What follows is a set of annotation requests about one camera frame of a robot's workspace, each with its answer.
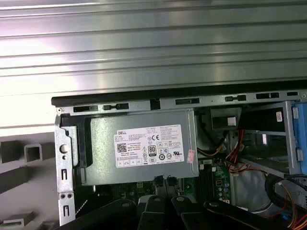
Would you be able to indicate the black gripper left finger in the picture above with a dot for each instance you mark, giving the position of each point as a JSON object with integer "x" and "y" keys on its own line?
{"x": 151, "y": 213}

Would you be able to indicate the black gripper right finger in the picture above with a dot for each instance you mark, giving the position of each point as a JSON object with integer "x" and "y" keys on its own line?
{"x": 184, "y": 213}

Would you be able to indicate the green motherboard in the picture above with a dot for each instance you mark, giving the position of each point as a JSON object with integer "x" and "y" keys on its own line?
{"x": 221, "y": 172}

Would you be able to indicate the grey power supply unit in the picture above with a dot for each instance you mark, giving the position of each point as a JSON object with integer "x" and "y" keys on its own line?
{"x": 103, "y": 148}

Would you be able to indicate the black open PC case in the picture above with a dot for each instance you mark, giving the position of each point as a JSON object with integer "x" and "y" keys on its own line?
{"x": 64, "y": 172}

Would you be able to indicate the grey parts rack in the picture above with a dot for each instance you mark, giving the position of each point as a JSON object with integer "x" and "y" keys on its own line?
{"x": 36, "y": 198}

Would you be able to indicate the metal drive cage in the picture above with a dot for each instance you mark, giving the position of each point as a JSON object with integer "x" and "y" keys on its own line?
{"x": 289, "y": 134}

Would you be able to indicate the blue drive cage latch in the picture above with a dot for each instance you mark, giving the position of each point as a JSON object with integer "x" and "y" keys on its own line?
{"x": 301, "y": 134}

